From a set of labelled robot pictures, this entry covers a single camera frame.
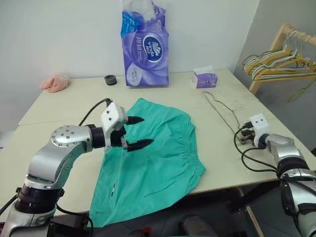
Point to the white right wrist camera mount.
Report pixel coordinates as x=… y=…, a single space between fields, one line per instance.
x=259 y=126

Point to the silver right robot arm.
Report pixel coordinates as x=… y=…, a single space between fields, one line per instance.
x=284 y=148

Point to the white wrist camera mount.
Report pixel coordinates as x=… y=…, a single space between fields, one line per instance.
x=112 y=116
x=259 y=126

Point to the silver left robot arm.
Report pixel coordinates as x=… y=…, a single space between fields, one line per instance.
x=49 y=158

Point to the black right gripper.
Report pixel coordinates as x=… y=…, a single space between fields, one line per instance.
x=247 y=137

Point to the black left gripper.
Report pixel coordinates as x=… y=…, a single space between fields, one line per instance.
x=116 y=138

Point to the wooden clothes rack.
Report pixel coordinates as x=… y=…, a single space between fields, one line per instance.
x=277 y=37

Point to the pink cloth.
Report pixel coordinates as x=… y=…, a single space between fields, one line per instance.
x=55 y=83

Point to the wooden table leg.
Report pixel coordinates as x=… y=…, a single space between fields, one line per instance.
x=251 y=219

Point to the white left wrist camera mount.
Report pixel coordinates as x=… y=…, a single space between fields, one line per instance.
x=112 y=116

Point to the large purple tissue pack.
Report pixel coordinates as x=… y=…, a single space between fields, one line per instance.
x=148 y=49

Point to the green shorts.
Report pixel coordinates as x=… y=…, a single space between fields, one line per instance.
x=148 y=160

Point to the dark grey rounded shape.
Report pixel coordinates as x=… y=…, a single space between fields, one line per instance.
x=197 y=225

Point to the black tape roll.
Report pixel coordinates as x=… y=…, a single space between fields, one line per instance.
x=110 y=80

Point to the black table brace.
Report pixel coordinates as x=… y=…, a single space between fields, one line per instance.
x=251 y=196

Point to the small purple tissue pack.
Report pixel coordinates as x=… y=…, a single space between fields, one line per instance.
x=206 y=80

